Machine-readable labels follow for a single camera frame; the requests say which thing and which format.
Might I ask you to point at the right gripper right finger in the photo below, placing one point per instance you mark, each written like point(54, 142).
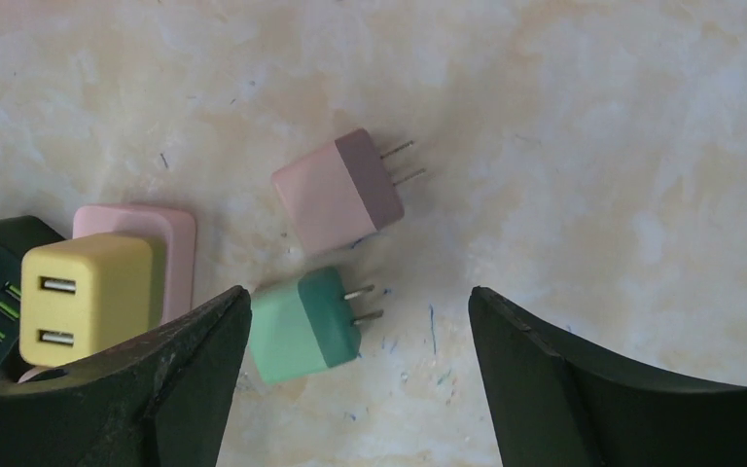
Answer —
point(556, 399)

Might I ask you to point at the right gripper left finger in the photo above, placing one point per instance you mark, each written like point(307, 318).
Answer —
point(160, 399)

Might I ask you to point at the yellow plug adapter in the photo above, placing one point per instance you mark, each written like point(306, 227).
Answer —
point(84, 295)

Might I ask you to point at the pink power strip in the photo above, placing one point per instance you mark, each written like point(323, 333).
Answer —
point(176, 228)

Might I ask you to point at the pink plug adapter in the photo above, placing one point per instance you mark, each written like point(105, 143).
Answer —
point(339, 193)

